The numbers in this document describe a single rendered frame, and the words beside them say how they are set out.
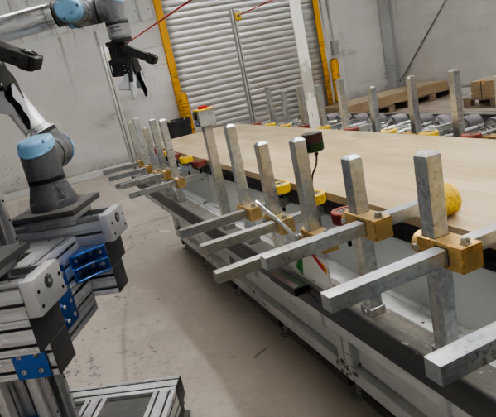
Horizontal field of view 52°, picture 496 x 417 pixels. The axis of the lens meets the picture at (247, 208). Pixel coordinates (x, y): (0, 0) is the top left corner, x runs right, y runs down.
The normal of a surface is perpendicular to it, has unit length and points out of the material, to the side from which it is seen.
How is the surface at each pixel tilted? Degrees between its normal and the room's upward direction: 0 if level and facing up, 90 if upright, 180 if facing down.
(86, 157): 90
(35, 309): 90
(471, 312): 90
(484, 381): 0
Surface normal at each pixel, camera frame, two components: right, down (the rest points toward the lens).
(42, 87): 0.42, 0.17
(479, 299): -0.90, 0.29
